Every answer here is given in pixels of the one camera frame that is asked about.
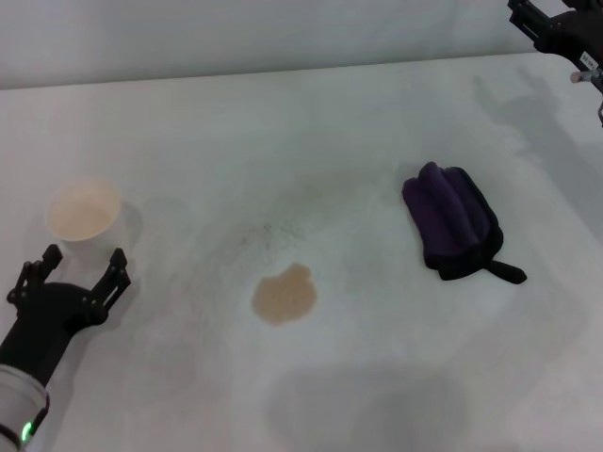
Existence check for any brown water stain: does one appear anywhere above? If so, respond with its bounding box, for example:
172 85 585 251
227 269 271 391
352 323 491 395
251 263 319 327

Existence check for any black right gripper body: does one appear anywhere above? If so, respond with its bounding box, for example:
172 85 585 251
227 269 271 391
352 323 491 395
535 8 603 70

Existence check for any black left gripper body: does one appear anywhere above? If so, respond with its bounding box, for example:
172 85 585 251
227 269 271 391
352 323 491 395
0 281 103 385

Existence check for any white paper cup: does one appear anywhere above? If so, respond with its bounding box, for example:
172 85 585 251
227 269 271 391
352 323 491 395
45 176 142 263

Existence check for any purple rag with black edge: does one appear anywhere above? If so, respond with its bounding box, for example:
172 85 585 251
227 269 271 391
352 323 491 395
400 161 528 285

